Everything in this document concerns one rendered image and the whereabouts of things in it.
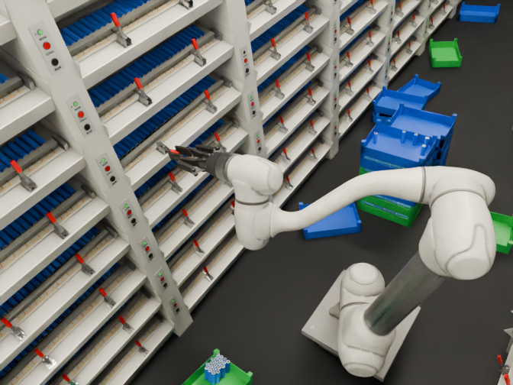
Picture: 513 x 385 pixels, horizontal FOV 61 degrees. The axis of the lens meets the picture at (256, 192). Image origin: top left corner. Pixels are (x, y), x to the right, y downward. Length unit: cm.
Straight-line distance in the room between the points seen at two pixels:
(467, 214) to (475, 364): 107
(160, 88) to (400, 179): 81
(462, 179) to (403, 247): 116
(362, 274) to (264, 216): 51
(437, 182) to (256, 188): 48
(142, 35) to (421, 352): 163
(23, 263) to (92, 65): 59
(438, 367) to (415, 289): 81
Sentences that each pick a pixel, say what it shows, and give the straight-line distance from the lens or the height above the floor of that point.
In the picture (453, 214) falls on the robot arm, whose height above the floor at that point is 102.
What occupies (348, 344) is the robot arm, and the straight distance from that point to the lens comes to 155.
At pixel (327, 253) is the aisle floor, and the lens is 231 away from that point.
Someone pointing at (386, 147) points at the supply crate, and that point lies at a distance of 227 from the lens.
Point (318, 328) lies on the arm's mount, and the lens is 183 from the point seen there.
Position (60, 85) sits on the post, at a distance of 126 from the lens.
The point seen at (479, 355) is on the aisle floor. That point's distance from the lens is 213.
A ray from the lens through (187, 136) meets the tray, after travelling 163.
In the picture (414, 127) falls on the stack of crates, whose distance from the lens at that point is 254.
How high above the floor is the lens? 185
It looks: 45 degrees down
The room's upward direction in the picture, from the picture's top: 10 degrees counter-clockwise
